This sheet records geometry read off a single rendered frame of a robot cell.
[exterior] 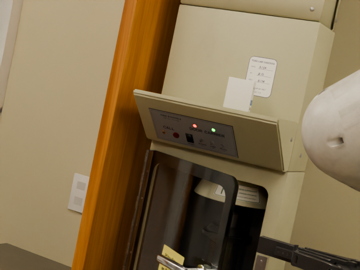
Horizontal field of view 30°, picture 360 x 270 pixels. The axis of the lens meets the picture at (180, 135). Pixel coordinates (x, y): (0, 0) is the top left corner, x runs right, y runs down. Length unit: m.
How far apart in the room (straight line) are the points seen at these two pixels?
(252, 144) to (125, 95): 0.31
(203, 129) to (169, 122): 0.08
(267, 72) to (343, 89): 0.58
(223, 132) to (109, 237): 0.39
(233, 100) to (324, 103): 0.52
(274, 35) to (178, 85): 0.24
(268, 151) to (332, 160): 0.51
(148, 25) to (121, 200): 0.39
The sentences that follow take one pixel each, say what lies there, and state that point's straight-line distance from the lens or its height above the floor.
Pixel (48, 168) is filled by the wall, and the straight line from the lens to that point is 2.19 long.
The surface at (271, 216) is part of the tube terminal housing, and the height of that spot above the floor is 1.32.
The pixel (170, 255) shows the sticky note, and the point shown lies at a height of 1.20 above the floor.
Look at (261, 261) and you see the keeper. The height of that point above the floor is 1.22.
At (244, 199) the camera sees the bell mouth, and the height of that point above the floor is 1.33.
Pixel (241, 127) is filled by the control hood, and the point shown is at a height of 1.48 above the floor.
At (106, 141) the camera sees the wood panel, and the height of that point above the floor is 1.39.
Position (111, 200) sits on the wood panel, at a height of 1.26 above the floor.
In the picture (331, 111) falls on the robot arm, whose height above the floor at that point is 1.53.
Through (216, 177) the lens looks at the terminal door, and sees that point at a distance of 1.26.
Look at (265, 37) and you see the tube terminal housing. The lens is 1.39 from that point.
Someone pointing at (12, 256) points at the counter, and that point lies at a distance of 2.13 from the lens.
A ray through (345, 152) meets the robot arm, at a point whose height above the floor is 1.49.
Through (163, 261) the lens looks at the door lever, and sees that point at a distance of 1.30.
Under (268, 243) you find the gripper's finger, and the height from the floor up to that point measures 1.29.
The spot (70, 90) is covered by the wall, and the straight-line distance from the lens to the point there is 2.15.
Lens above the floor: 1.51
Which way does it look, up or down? 3 degrees down
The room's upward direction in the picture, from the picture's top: 12 degrees clockwise
